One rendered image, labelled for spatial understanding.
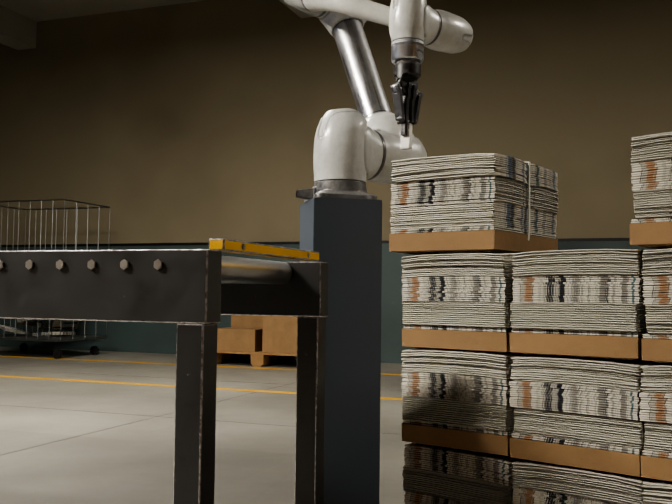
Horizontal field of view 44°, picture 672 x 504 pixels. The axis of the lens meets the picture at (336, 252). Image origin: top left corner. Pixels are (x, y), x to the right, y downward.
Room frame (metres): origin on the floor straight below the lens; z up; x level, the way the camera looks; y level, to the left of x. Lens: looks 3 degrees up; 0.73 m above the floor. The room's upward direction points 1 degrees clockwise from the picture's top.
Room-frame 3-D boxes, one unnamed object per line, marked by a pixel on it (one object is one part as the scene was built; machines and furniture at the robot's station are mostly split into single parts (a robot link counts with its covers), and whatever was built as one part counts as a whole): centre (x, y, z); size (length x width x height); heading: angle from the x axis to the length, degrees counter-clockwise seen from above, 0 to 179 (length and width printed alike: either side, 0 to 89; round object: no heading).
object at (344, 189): (2.41, 0.01, 1.03); 0.22 x 0.18 x 0.06; 104
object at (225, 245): (1.57, 0.12, 0.81); 0.43 x 0.03 x 0.02; 160
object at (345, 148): (2.43, -0.02, 1.17); 0.18 x 0.16 x 0.22; 129
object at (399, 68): (2.25, -0.19, 1.32); 0.08 x 0.07 x 0.09; 140
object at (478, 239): (2.02, -0.29, 0.86); 0.29 x 0.16 x 0.04; 53
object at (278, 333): (8.57, 0.63, 0.28); 1.20 x 0.80 x 0.56; 70
